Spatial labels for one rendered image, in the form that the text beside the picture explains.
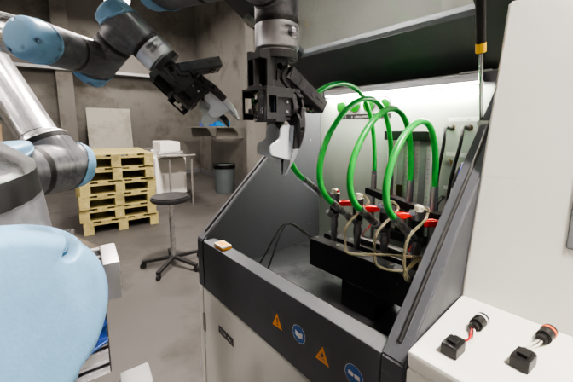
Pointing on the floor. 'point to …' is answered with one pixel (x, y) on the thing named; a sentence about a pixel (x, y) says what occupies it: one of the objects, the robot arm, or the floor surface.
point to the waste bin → (224, 177)
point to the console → (528, 171)
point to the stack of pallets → (118, 189)
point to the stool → (170, 232)
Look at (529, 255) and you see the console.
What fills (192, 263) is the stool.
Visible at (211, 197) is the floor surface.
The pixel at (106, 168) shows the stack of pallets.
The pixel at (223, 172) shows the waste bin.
